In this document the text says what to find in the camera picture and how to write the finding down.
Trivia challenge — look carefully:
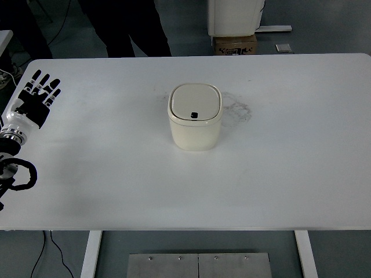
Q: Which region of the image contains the white table leg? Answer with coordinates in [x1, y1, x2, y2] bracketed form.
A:
[80, 231, 103, 278]
[294, 231, 319, 278]

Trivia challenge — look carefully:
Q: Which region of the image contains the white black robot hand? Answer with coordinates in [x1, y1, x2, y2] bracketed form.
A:
[4, 68, 63, 137]

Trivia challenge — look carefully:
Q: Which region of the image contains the brown printed cardboard box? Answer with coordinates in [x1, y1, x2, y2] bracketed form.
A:
[212, 34, 259, 56]

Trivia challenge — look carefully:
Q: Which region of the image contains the thin white cable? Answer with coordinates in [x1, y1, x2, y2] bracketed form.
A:
[0, 68, 17, 87]

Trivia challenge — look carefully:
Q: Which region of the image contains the small white side table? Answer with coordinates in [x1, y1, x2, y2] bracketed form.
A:
[0, 30, 14, 56]

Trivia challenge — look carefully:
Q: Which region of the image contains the long black floor cable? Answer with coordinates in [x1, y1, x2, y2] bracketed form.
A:
[46, 0, 72, 46]

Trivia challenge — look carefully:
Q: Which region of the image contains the person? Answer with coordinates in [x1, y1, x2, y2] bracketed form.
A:
[77, 0, 172, 58]

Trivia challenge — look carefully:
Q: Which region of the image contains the white floor foot bar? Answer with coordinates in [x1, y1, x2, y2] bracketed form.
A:
[255, 25, 293, 33]

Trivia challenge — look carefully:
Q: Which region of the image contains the white plastic appliance housing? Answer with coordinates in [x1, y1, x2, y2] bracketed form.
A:
[207, 0, 265, 38]

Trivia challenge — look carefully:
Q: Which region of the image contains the grey metal plate with screws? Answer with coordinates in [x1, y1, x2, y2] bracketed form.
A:
[198, 253, 273, 278]
[126, 253, 199, 278]

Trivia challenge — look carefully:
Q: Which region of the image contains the cream plastic lidded trash bin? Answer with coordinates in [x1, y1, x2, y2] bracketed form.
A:
[167, 83, 224, 152]

